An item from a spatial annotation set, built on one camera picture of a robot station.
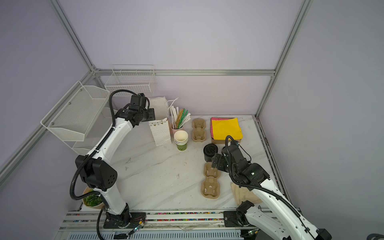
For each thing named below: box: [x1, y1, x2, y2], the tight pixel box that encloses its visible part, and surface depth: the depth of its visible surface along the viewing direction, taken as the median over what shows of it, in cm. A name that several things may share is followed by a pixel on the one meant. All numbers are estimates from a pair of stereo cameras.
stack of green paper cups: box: [174, 130, 189, 151], surface depth 95 cm
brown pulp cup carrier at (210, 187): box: [201, 161, 221, 199], surface depth 85 cm
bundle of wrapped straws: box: [169, 105, 192, 130], surface depth 102 cm
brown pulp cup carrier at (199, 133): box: [191, 118, 207, 142], surface depth 109 cm
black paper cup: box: [203, 143, 218, 163], surface depth 88 cm
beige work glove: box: [230, 181, 263, 206], surface depth 83 cm
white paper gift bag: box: [148, 96, 172, 147], surface depth 95 cm
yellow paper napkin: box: [211, 117, 243, 140], surface depth 110 cm
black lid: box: [203, 143, 219, 157], surface depth 88 cm
